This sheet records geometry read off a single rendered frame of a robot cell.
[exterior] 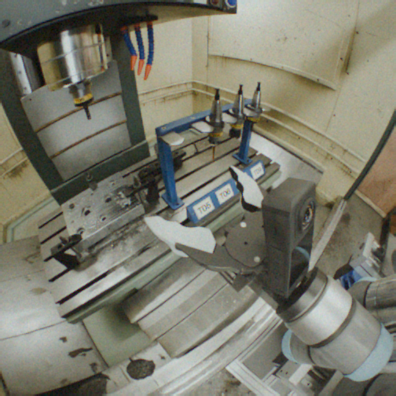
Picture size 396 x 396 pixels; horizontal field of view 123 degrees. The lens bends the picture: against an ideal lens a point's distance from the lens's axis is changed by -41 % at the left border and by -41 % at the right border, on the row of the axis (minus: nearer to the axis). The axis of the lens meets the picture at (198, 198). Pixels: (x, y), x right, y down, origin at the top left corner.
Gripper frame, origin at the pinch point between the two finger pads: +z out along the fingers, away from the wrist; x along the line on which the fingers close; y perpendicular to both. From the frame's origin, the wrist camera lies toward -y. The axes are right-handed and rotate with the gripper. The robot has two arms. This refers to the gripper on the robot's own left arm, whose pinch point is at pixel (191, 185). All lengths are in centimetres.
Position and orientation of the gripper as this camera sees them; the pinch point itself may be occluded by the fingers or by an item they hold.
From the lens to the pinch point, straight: 24.7
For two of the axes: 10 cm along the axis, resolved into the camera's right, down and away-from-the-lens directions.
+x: 7.6, -4.9, 4.2
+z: -6.4, -5.8, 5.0
